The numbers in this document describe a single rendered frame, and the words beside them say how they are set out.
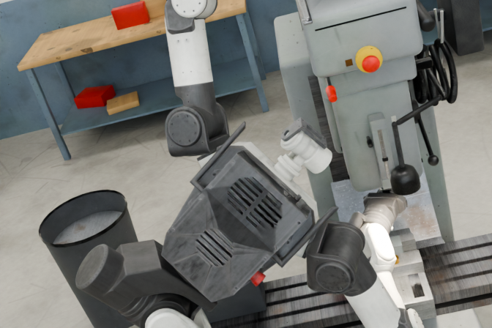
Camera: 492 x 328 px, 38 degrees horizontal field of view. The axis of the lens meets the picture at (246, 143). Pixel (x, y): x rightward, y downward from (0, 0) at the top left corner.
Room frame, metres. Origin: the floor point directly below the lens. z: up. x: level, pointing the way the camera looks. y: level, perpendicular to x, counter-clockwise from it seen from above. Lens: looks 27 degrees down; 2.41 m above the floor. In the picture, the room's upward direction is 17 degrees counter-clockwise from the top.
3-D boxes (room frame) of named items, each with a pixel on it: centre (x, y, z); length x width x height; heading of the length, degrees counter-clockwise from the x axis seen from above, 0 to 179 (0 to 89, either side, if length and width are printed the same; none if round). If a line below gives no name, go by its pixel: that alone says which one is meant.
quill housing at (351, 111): (1.75, -0.35, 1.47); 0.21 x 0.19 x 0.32; 83
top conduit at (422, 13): (1.76, -0.50, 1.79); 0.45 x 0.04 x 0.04; 173
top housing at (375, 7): (1.76, -0.36, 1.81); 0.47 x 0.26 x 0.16; 173
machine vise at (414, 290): (1.72, -0.33, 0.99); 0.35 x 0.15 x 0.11; 172
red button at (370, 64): (1.49, -0.32, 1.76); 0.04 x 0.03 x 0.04; 83
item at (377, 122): (1.64, -0.34, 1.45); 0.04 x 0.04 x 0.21; 83
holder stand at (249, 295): (1.85, 0.19, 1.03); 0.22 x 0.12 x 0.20; 85
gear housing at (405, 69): (1.79, -0.36, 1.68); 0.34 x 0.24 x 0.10; 173
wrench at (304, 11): (1.61, -0.22, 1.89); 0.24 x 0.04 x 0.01; 173
